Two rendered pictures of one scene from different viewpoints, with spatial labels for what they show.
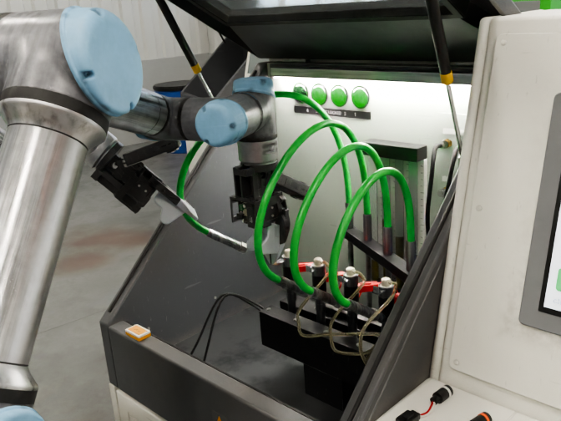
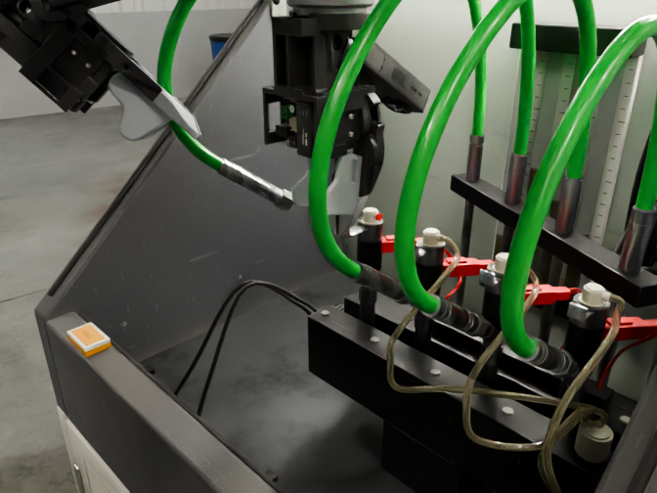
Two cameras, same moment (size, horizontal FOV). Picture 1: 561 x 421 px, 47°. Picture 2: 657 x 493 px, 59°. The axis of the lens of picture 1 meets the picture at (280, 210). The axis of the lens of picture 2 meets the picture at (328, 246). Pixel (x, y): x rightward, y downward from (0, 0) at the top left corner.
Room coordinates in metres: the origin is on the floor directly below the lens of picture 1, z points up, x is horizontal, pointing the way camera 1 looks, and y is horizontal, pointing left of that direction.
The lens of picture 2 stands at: (0.64, 0.04, 1.34)
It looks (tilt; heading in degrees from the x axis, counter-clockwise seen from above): 25 degrees down; 0
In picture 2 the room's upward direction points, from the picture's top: straight up
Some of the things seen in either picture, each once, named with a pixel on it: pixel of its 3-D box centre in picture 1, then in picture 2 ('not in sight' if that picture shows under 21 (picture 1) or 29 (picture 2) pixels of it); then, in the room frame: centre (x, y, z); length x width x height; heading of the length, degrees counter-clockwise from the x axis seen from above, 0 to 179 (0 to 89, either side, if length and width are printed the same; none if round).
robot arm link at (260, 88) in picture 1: (254, 109); not in sight; (1.17, 0.03, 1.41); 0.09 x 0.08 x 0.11; 155
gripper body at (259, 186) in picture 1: (258, 193); (324, 84); (1.17, 0.04, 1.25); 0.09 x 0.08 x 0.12; 135
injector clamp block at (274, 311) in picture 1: (337, 358); (447, 415); (1.13, -0.09, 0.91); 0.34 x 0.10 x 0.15; 45
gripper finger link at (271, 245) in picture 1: (270, 246); (338, 199); (1.16, 0.03, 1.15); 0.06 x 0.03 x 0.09; 135
